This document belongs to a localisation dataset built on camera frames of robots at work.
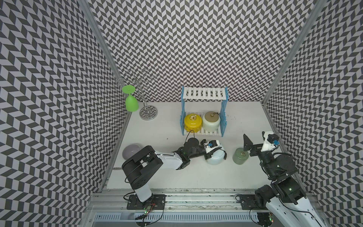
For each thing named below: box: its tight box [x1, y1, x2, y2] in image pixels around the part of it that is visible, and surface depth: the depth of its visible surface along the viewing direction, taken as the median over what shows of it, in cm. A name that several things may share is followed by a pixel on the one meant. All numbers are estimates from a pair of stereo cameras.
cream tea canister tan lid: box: [202, 111, 221, 132], surface depth 97 cm
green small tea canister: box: [232, 147, 250, 166], surface depth 85 cm
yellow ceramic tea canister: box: [184, 113, 203, 133], surface depth 96 cm
